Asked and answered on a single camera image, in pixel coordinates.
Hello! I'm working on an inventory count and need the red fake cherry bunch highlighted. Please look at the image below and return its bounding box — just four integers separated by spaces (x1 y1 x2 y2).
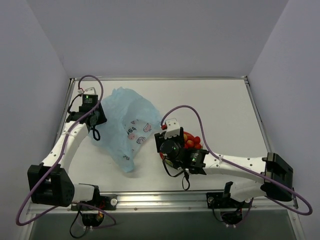
183 131 203 150

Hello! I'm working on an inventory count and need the light blue plastic bag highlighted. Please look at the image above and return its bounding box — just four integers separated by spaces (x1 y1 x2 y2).
91 87 162 173

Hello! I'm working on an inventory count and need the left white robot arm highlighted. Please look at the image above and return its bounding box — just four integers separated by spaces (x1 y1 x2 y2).
27 87 107 207

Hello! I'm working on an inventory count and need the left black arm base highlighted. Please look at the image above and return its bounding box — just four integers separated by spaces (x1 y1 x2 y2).
69 196 118 240

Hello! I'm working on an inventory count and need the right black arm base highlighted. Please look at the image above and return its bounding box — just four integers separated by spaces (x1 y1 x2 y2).
206 192 246 227

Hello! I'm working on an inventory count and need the red and teal plate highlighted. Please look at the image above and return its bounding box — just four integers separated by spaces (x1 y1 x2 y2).
159 131 201 168

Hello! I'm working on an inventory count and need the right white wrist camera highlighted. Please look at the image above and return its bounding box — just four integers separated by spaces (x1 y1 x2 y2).
164 118 181 139

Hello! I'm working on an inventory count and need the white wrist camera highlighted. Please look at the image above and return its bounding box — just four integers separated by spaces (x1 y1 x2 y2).
164 118 181 139
77 87 97 95

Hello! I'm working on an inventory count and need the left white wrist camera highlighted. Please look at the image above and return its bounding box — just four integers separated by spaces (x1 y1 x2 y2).
77 87 97 95

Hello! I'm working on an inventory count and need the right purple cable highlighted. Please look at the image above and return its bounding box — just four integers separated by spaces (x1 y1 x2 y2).
161 105 313 216

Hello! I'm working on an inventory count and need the aluminium rail frame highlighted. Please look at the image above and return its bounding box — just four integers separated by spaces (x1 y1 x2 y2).
27 191 287 214

